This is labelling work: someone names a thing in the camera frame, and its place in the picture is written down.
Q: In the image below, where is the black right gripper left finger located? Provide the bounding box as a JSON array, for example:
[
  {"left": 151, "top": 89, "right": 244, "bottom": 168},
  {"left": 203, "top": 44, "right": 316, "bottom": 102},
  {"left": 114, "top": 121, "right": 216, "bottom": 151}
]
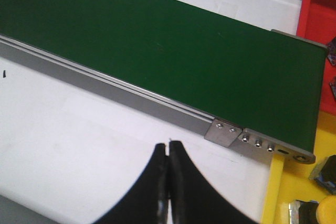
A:
[{"left": 97, "top": 143, "right": 169, "bottom": 223}]

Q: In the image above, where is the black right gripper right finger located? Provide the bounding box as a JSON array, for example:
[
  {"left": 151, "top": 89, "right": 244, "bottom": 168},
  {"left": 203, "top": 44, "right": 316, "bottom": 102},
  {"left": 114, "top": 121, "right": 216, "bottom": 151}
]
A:
[{"left": 169, "top": 141, "right": 255, "bottom": 223}]

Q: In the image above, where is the yellow mushroom push button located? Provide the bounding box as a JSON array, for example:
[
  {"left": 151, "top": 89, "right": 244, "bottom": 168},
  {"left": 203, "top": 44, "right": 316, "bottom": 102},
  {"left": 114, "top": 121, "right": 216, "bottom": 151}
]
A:
[{"left": 288, "top": 195, "right": 336, "bottom": 224}]

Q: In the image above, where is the red mushroom push button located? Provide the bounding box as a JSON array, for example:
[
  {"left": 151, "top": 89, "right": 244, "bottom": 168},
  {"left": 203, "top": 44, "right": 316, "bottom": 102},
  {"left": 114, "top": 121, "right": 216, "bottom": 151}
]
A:
[{"left": 327, "top": 37, "right": 336, "bottom": 67}]

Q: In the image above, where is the yellow plastic tray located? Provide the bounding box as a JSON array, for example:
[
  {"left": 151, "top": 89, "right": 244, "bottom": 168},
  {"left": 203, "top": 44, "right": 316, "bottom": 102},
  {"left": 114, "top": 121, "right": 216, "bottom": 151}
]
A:
[{"left": 261, "top": 112, "right": 335, "bottom": 223}]

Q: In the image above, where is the green conveyor belt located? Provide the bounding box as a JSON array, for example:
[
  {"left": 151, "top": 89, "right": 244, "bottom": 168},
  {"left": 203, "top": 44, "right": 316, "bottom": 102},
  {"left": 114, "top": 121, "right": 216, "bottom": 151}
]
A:
[{"left": 1, "top": 0, "right": 327, "bottom": 152}]

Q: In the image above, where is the red plastic tray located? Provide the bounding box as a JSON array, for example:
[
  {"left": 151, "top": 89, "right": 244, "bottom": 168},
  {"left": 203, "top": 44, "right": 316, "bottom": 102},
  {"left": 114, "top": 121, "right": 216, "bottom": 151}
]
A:
[{"left": 296, "top": 0, "right": 335, "bottom": 115}]

